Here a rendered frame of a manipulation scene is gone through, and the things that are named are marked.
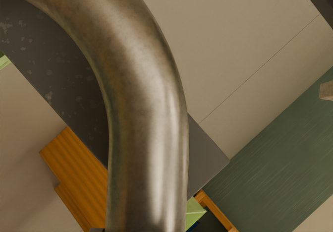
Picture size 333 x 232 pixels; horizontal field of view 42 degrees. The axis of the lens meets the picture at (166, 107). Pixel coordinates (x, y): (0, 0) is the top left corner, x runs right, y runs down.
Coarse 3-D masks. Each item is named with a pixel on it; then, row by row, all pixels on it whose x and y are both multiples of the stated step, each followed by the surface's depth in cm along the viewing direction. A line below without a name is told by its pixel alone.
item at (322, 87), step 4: (332, 80) 21; (324, 84) 22; (328, 84) 21; (332, 84) 21; (320, 88) 22; (324, 88) 22; (328, 88) 21; (332, 88) 21; (320, 92) 22; (324, 92) 22; (328, 92) 21; (332, 92) 21; (320, 96) 22; (324, 96) 22; (328, 96) 21; (332, 96) 21; (332, 100) 22
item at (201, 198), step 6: (198, 192) 556; (204, 192) 597; (198, 198) 550; (204, 198) 552; (204, 204) 582; (210, 204) 548; (216, 210) 545; (216, 216) 543; (222, 216) 541; (198, 222) 578; (222, 222) 539; (228, 222) 543; (192, 228) 591; (228, 228) 535; (234, 228) 575
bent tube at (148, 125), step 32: (32, 0) 16; (64, 0) 15; (96, 0) 15; (128, 0) 15; (96, 32) 15; (128, 32) 15; (160, 32) 16; (96, 64) 15; (128, 64) 15; (160, 64) 15; (128, 96) 15; (160, 96) 15; (128, 128) 15; (160, 128) 15; (128, 160) 15; (160, 160) 15; (128, 192) 15; (160, 192) 15; (128, 224) 15; (160, 224) 15
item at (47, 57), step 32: (0, 0) 20; (0, 32) 20; (32, 32) 20; (64, 32) 20; (32, 64) 20; (64, 64) 20; (64, 96) 20; (96, 96) 20; (96, 128) 20; (192, 128) 20; (192, 160) 20; (224, 160) 20; (192, 192) 20
